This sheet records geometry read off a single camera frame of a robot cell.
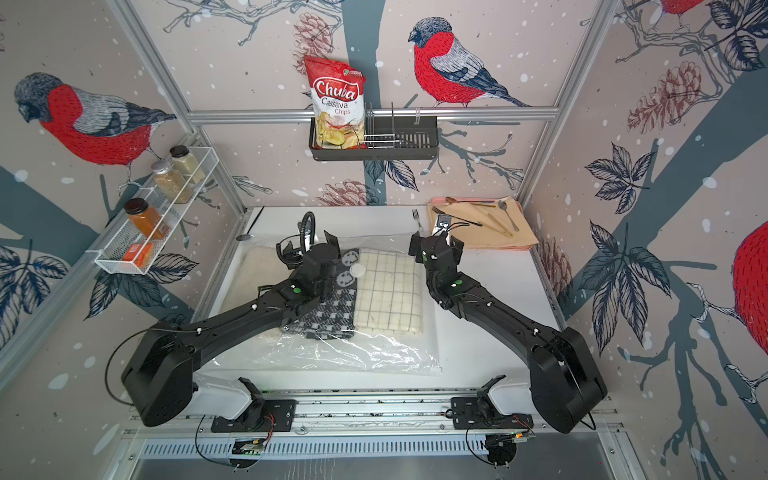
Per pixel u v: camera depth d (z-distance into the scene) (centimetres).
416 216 118
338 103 78
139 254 65
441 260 60
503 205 121
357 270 92
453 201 122
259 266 98
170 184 75
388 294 92
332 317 87
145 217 67
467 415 73
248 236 111
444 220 70
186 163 80
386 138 95
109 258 65
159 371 42
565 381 41
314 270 60
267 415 73
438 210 119
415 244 76
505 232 113
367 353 83
